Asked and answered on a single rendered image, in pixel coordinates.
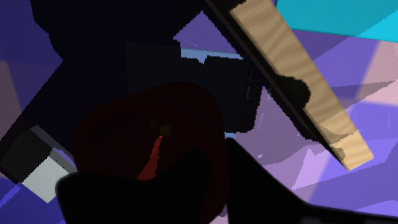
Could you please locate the tan wood-grain flat bar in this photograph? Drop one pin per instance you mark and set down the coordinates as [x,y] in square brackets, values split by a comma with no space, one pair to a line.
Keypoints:
[272,42]

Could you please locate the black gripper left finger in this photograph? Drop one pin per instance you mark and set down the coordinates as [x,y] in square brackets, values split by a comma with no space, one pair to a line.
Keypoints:
[175,196]

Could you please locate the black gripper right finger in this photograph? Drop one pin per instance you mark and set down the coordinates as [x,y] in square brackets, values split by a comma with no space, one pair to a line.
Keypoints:
[257,197]

